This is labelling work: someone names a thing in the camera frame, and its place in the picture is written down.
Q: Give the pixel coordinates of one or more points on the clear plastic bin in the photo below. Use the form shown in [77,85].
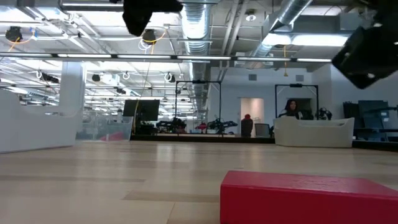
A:
[93,130]

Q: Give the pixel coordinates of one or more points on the silver ventilation duct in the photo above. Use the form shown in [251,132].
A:
[289,12]
[195,28]

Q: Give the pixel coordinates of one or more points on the black monitor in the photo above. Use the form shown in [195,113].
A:
[141,109]

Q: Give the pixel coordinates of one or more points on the dark figure with red cap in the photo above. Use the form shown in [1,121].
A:
[247,126]

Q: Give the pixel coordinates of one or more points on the black background rig frame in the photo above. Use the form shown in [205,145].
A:
[295,85]
[199,81]

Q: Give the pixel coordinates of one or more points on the grey office chair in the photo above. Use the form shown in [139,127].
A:
[262,130]

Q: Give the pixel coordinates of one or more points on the red rectangular block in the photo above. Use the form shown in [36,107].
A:
[295,199]

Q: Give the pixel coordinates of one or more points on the black background robot arm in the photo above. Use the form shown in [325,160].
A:
[174,124]
[222,124]
[323,114]

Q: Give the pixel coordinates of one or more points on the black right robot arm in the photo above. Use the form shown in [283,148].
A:
[388,12]

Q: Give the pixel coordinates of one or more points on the dark stacked panels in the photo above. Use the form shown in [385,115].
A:
[373,119]

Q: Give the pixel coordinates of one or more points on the ceiling light panel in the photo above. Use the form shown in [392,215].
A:
[311,40]

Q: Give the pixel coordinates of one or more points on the person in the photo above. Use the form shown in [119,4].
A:
[291,107]

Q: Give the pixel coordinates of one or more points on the overhead light bar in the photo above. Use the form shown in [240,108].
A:
[143,56]

